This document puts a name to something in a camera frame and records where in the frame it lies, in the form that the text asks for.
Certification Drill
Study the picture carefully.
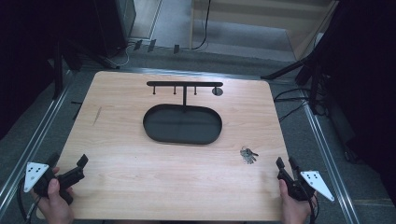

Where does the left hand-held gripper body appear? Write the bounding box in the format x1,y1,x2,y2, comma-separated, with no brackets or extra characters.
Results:
23,161,86,205

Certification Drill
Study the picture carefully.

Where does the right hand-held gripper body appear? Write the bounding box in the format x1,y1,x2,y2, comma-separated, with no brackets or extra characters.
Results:
276,170,335,203

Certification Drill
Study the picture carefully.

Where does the bunch of silver keys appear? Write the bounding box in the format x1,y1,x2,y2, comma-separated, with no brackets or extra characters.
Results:
239,147,260,165

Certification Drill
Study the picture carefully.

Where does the black key rack with tray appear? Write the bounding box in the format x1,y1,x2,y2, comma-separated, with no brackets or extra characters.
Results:
142,80,224,146

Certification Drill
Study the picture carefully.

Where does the person's left hand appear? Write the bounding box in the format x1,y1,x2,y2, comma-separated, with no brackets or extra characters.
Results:
30,167,76,224

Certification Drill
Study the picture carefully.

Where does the person's right hand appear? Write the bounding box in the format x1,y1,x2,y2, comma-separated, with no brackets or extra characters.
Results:
278,178,319,224

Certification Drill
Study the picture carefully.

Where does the black stand with legs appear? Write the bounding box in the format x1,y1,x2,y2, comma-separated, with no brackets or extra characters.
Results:
261,50,326,115
50,38,121,101

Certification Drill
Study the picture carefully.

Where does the dark cabinet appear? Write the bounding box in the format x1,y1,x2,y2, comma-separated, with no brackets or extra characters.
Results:
92,0,137,59

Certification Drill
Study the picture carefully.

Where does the metal floor rail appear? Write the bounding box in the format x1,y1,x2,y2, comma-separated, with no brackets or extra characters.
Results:
299,90,362,224
0,85,71,216

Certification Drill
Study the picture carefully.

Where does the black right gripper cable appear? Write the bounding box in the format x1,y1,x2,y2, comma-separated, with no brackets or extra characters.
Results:
307,199,320,224

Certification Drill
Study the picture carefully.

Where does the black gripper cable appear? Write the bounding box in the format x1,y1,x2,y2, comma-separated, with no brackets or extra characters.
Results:
17,177,43,224
307,199,320,224

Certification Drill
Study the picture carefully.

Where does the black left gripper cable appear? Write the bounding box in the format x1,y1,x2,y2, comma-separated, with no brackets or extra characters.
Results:
17,177,43,224

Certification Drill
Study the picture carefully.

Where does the black floor cable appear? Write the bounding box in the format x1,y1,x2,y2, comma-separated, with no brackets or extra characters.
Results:
273,88,312,104
277,101,309,123

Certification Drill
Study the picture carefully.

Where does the white floor cable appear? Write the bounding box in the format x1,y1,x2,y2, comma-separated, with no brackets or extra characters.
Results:
116,43,138,68

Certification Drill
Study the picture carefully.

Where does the black hanging cable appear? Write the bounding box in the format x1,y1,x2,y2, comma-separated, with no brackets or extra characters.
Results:
191,0,213,51

